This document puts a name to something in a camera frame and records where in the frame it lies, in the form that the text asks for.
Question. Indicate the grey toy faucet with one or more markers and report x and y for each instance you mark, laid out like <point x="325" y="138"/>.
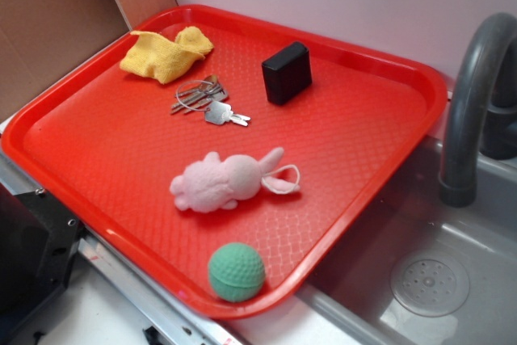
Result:
<point x="482" y="114"/>

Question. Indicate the green dimpled ball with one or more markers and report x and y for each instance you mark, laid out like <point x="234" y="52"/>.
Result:
<point x="236" y="272"/>

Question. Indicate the pink plush bunny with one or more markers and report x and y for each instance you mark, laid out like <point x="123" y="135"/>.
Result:
<point x="212" y="184"/>

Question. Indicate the grey toy sink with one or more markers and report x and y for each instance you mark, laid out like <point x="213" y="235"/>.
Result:
<point x="412" y="270"/>

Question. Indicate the red plastic tray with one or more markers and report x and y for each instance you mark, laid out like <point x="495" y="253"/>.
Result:
<point x="104" y="143"/>

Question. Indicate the bunch of silver keys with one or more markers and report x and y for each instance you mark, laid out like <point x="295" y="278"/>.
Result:
<point x="207" y="96"/>

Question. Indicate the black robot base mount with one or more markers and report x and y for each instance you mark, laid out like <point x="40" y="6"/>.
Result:
<point x="39" y="237"/>

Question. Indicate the black rectangular box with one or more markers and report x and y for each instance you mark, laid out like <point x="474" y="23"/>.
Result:
<point x="287" y="73"/>

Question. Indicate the brown cardboard panel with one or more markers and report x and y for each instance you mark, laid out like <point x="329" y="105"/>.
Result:
<point x="43" y="40"/>

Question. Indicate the yellow cloth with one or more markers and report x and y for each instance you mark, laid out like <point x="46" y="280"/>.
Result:
<point x="155" y="56"/>

